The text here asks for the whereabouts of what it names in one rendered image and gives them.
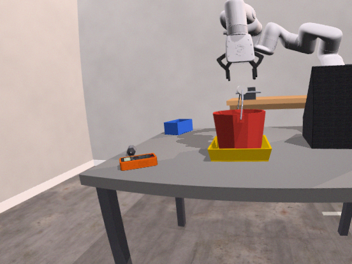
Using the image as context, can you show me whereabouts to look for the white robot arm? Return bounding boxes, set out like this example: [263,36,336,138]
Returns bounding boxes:
[219,0,345,66]

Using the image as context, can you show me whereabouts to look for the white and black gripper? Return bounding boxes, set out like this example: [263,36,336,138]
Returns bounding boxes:
[217,33,264,81]

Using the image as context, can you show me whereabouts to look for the blue open box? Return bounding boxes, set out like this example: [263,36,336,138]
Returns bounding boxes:
[164,119,193,135]

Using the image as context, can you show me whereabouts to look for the orange pocket multimeter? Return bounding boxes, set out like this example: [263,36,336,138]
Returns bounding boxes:
[119,153,158,171]

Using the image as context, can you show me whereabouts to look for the yellow rectangular tray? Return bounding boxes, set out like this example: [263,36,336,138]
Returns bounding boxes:
[207,135,272,161]

